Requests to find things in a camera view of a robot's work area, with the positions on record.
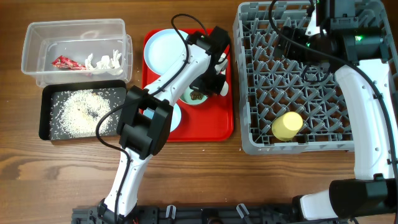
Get green bowl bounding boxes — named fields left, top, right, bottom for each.
left=180, top=88, right=208, bottom=106

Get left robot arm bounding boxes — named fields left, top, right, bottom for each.
left=98, top=27, right=231, bottom=223

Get grey dishwasher rack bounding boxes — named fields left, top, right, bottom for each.
left=233, top=0, right=398, bottom=156

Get yellow plastic cup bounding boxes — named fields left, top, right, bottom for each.
left=272, top=111, right=303, bottom=141

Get dark food scrap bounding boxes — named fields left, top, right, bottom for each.
left=190, top=91, right=203, bottom=100

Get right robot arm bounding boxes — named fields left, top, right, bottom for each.
left=274, top=1, right=397, bottom=220

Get black tray bin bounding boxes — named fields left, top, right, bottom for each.
left=39, top=80, right=126, bottom=141

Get red plastic tray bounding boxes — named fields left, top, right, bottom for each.
left=140, top=28, right=234, bottom=143

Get white plastic spoon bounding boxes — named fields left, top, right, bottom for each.
left=216, top=53, right=229, bottom=96

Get clear plastic bin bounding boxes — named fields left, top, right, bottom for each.
left=21, top=19, right=133, bottom=87

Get white tissue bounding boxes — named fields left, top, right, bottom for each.
left=85, top=50, right=123, bottom=76

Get red snack wrapper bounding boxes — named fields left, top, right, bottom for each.
left=52, top=55, right=86, bottom=70

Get light blue bowl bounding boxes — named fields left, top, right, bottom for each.
left=143, top=104, right=182, bottom=132

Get light blue plate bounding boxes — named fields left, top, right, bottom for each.
left=144, top=29, right=185, bottom=76

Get white rice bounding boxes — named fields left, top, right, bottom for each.
left=49, top=87, right=126, bottom=141

